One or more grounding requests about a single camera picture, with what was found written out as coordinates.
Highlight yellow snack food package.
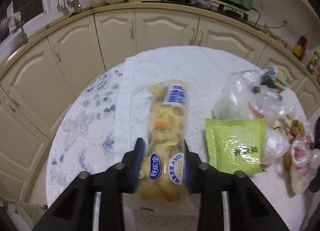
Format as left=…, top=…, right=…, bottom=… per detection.
left=137, top=80, right=188, bottom=202

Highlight brown walnut cookie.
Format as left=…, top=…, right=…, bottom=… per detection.
left=290, top=119, right=305, bottom=136

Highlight cream kitchen cabinets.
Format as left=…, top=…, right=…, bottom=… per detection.
left=1, top=1, right=319, bottom=201

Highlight green tea packet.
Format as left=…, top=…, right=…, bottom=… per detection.
left=205, top=118, right=267, bottom=176

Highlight red white plastic wrapper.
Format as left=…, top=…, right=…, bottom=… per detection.
left=290, top=134, right=319, bottom=194

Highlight clear plastic bag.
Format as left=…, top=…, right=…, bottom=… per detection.
left=213, top=70, right=290, bottom=165

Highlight blue green carton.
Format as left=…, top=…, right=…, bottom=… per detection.
left=252, top=67, right=290, bottom=94

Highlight green label bottle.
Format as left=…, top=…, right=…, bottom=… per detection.
left=306, top=50, right=320, bottom=73

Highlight dark sauce bottle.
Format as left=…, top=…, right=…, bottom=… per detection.
left=293, top=36, right=308, bottom=60

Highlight black power cable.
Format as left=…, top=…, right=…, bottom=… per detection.
left=251, top=7, right=288, bottom=47

